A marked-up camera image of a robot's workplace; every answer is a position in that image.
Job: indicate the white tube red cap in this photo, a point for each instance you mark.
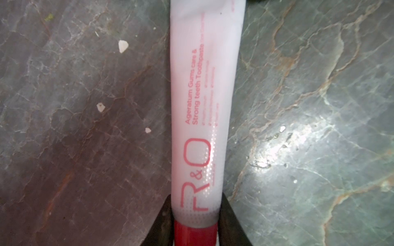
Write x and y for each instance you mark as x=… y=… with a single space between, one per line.
x=204 y=48

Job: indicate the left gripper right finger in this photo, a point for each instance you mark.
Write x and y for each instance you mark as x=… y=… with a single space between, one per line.
x=230 y=231

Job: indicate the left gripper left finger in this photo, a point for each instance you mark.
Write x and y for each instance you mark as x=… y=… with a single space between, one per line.
x=161 y=232

